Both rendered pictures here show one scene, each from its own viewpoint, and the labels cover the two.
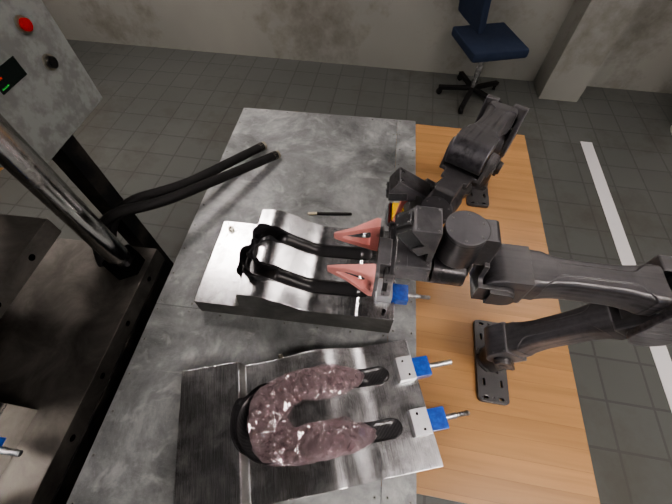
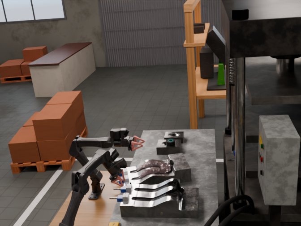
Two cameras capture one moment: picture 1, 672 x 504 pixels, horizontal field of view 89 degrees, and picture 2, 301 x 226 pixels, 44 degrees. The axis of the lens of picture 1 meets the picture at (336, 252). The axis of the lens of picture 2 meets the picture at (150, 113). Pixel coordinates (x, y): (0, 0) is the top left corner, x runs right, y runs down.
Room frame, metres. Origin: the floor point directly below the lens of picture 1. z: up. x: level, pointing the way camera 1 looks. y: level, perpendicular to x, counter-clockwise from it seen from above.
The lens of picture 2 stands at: (2.59, 0.18, 2.31)
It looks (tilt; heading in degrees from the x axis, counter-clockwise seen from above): 21 degrees down; 183
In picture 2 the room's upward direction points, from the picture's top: 5 degrees counter-clockwise
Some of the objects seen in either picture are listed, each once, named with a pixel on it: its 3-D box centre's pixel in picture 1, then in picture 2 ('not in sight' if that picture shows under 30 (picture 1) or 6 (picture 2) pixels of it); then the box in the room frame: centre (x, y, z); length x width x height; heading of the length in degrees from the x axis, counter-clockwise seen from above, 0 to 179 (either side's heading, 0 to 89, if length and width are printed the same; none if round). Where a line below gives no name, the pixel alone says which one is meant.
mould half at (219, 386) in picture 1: (309, 418); (154, 171); (0.09, 0.06, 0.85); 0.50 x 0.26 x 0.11; 100
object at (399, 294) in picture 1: (403, 294); (122, 189); (0.36, -0.17, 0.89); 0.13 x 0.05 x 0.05; 83
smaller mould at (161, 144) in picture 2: not in sight; (169, 146); (-0.34, 0.18, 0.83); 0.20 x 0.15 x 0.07; 83
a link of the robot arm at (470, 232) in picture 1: (478, 256); (113, 136); (0.25, -0.20, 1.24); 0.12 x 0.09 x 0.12; 80
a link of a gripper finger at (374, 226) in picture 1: (361, 245); (136, 144); (0.30, -0.04, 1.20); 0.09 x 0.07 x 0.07; 80
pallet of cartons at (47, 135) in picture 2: not in sight; (49, 128); (-2.11, -1.45, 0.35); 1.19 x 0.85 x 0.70; 173
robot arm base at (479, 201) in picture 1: (479, 176); not in sight; (0.82, -0.48, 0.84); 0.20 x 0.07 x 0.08; 170
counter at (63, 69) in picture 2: not in sight; (65, 67); (-5.62, -2.02, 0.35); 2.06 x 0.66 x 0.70; 170
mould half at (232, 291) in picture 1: (300, 266); (160, 197); (0.46, 0.10, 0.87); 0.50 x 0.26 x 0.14; 83
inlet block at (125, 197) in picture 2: not in sight; (119, 198); (0.47, -0.18, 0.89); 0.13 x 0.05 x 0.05; 83
